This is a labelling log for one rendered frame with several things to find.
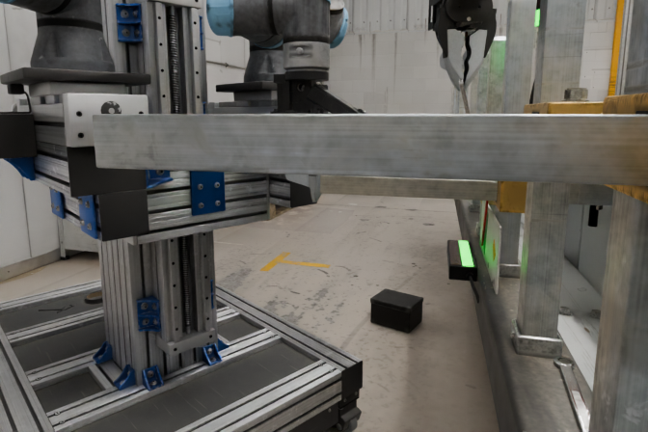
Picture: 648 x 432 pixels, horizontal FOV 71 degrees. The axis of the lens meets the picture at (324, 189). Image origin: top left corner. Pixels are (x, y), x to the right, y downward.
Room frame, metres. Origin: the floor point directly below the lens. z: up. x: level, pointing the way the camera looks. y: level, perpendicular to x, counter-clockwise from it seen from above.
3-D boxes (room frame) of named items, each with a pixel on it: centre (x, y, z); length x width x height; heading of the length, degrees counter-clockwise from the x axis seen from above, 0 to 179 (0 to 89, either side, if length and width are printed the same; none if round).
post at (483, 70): (1.21, -0.42, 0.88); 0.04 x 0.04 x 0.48; 76
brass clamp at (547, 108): (0.46, -0.23, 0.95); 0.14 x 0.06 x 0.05; 166
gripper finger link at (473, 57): (0.74, -0.23, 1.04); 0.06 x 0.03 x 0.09; 6
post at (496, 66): (0.97, -0.36, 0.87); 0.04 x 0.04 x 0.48; 76
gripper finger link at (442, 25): (0.72, -0.19, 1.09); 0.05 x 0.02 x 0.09; 96
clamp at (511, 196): (0.70, -0.29, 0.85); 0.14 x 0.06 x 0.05; 166
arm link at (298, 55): (0.76, 0.03, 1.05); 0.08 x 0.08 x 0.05
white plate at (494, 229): (0.76, -0.28, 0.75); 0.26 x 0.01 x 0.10; 166
